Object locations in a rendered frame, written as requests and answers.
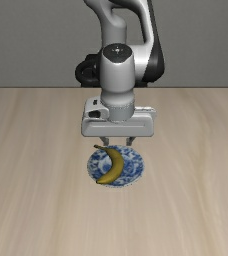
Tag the yellow banana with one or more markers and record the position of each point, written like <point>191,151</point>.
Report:
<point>114,166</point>

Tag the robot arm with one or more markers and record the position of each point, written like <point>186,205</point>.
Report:
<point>117,73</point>

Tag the blue and white plate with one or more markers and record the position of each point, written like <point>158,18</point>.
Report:
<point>132,166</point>

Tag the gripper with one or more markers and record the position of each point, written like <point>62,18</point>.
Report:
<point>119,127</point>

